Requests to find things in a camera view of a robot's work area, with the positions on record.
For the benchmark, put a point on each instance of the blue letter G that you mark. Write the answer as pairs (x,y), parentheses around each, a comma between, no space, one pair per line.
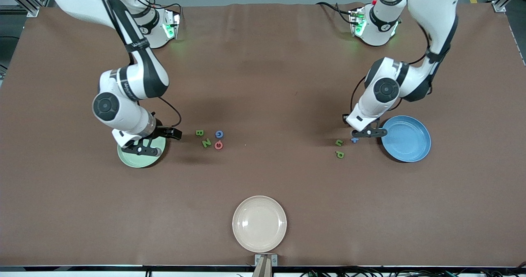
(217,135)

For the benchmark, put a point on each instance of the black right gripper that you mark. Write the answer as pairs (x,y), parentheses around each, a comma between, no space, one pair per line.
(163,130)

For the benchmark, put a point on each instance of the green letter p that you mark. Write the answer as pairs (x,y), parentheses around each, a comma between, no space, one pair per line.
(338,155)

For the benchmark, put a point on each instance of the grey metal bracket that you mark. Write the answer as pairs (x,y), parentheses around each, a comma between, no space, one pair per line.
(257,260)

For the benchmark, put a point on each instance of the green letter B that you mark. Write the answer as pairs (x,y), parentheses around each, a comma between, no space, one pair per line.
(199,133)

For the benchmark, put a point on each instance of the blue plate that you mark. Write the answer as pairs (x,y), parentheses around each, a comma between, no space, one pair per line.
(407,141)

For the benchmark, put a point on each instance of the beige post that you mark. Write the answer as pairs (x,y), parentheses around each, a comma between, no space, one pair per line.
(263,269)

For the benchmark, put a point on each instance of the green letter N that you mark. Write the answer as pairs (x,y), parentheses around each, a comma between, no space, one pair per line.
(206,143)

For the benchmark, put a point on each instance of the brown table cover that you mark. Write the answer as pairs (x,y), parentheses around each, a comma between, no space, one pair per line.
(263,84)

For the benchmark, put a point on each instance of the light green plate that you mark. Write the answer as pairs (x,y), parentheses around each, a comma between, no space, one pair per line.
(139,162)

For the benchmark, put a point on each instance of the beige plate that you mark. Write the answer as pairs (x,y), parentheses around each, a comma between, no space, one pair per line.
(259,223)

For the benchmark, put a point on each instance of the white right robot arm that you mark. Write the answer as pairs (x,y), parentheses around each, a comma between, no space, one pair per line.
(139,79)

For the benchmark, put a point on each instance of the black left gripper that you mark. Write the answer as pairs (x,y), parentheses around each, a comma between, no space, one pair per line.
(344,120)

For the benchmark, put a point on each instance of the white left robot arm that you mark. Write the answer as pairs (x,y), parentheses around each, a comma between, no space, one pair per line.
(386,90)

